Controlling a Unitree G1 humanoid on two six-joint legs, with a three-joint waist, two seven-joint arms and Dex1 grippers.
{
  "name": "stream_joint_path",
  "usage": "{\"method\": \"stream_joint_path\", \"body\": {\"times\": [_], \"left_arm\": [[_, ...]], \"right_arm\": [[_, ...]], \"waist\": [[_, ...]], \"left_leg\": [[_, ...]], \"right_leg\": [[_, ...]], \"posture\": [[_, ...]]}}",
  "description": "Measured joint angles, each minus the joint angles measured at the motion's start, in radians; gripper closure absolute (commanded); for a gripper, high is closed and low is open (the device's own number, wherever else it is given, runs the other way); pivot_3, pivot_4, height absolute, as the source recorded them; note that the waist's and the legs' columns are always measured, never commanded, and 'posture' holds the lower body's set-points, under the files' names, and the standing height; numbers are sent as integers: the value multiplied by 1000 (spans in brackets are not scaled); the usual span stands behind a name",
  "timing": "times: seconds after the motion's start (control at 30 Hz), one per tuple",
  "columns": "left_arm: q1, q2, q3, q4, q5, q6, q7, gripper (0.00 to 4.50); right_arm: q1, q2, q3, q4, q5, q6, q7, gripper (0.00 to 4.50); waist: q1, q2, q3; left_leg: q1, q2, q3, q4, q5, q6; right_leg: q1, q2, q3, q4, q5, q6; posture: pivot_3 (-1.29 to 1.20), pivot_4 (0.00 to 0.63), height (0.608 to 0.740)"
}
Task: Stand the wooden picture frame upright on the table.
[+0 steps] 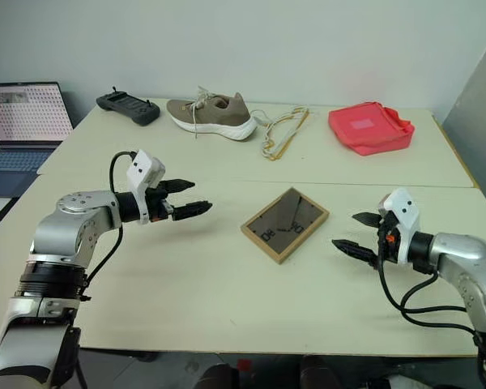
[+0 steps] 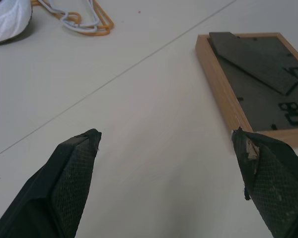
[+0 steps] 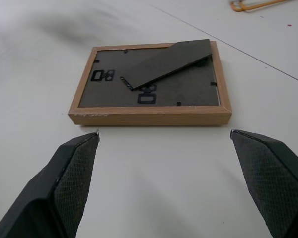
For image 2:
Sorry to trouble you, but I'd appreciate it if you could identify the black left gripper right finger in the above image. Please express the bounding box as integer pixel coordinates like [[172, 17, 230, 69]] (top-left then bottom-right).
[[231, 128, 298, 238]]

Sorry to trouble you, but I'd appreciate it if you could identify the white cloth bundle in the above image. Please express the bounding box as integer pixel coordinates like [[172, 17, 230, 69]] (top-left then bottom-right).
[[0, 0, 33, 46]]

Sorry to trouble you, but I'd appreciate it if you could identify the orange wire hanger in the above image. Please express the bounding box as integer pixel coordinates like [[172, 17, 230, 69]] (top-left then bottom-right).
[[30, 0, 115, 37]]

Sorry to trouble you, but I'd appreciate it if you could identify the grey wire hanger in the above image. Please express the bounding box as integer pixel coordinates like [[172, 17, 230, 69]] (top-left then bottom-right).
[[36, 0, 100, 32]]

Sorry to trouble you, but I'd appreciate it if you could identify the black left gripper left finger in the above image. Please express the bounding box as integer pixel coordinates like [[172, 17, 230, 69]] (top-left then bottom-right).
[[0, 128, 102, 238]]

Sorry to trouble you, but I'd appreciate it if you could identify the wooden picture frame back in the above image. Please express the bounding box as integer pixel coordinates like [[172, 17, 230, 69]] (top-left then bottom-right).
[[195, 32, 298, 149]]

